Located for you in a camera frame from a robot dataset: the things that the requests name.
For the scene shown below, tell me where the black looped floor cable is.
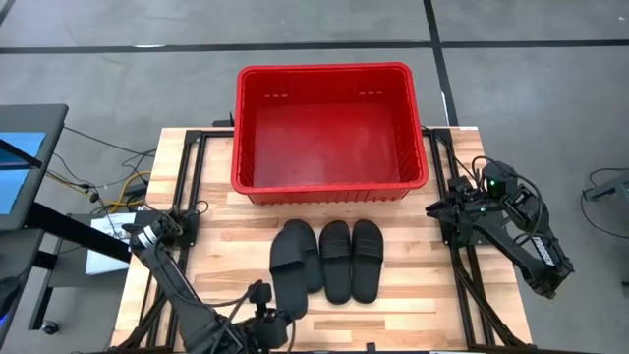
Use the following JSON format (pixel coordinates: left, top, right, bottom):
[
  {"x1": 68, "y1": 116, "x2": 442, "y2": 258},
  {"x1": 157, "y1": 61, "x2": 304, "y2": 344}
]
[{"x1": 579, "y1": 166, "x2": 629, "y2": 242}]

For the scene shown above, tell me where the thin black floor cable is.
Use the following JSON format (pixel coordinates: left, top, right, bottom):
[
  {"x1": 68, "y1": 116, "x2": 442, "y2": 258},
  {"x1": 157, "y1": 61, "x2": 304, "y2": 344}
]
[{"x1": 62, "y1": 125, "x2": 157, "y2": 158}]

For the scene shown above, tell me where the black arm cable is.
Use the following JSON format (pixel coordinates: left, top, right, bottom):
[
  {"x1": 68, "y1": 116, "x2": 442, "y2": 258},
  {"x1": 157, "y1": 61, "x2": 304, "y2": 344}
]
[
  {"x1": 470, "y1": 154, "x2": 545, "y2": 245},
  {"x1": 208, "y1": 278, "x2": 261, "y2": 340}
]

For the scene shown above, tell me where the white box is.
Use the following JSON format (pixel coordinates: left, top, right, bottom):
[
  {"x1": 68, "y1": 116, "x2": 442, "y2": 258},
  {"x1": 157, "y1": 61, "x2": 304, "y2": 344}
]
[{"x1": 85, "y1": 245, "x2": 130, "y2": 276}]

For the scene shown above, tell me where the red plastic bin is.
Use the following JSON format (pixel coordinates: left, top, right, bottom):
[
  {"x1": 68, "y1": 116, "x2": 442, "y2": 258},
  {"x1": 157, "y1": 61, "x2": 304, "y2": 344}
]
[{"x1": 230, "y1": 61, "x2": 429, "y2": 206}]

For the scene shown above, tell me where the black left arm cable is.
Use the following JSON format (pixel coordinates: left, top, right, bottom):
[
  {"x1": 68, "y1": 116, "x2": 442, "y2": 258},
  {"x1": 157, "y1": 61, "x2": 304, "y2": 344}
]
[{"x1": 208, "y1": 278, "x2": 261, "y2": 340}]

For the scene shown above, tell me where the grey side table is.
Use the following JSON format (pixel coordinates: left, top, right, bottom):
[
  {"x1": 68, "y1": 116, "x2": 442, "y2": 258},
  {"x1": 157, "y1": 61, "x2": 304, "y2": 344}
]
[{"x1": 0, "y1": 228, "x2": 46, "y2": 340}]

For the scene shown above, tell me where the black aluminium rig frame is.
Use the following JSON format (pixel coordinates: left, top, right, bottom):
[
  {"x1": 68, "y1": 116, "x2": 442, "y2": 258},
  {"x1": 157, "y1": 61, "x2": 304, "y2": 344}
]
[{"x1": 110, "y1": 126, "x2": 535, "y2": 354}]

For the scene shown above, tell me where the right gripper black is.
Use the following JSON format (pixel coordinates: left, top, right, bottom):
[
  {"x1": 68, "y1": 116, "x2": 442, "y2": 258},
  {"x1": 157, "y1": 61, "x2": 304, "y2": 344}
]
[{"x1": 425, "y1": 176, "x2": 492, "y2": 232}]

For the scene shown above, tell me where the black cable connector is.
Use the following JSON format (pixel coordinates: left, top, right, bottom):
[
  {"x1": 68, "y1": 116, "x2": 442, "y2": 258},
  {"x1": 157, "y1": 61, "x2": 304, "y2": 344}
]
[{"x1": 78, "y1": 181, "x2": 101, "y2": 204}]

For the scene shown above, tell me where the white printed paper sheet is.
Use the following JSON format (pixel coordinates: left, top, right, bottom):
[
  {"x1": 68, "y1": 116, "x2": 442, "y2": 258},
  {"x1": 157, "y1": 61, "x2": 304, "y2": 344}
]
[{"x1": 89, "y1": 211, "x2": 138, "y2": 243}]

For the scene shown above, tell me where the small black bracket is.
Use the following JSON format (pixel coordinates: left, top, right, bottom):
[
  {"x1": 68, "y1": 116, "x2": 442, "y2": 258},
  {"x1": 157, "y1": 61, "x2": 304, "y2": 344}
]
[{"x1": 212, "y1": 111, "x2": 237, "y2": 129}]

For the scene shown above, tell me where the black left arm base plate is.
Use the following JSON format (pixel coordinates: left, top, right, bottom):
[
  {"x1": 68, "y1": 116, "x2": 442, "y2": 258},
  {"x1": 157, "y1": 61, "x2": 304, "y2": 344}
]
[{"x1": 166, "y1": 209, "x2": 200, "y2": 249}]

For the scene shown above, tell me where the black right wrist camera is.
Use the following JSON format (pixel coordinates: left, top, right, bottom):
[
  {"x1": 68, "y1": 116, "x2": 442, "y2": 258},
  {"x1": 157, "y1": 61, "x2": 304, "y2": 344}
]
[{"x1": 481, "y1": 160, "x2": 518, "y2": 198}]

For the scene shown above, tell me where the black rounded device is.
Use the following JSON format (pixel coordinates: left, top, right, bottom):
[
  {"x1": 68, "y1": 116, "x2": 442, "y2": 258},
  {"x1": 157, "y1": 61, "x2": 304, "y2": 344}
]
[{"x1": 0, "y1": 276, "x2": 22, "y2": 321}]

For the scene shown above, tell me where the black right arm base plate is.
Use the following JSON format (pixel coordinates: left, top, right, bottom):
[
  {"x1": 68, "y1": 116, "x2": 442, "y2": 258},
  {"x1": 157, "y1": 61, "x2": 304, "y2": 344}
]
[{"x1": 438, "y1": 215, "x2": 492, "y2": 247}]

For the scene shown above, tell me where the black rubber slide sandal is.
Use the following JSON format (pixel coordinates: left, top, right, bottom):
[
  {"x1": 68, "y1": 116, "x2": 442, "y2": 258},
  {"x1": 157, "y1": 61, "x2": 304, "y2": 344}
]
[
  {"x1": 351, "y1": 218, "x2": 385, "y2": 305},
  {"x1": 318, "y1": 219, "x2": 353, "y2": 306},
  {"x1": 268, "y1": 225, "x2": 310, "y2": 322},
  {"x1": 283, "y1": 218, "x2": 325, "y2": 295}
]

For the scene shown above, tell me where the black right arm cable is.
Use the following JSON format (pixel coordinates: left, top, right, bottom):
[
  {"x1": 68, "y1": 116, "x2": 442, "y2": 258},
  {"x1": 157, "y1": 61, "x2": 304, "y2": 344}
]
[{"x1": 470, "y1": 154, "x2": 545, "y2": 245}]

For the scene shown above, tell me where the yellow cable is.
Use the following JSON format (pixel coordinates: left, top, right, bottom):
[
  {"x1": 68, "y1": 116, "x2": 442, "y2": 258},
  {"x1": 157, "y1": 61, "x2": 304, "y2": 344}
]
[{"x1": 45, "y1": 169, "x2": 152, "y2": 213}]

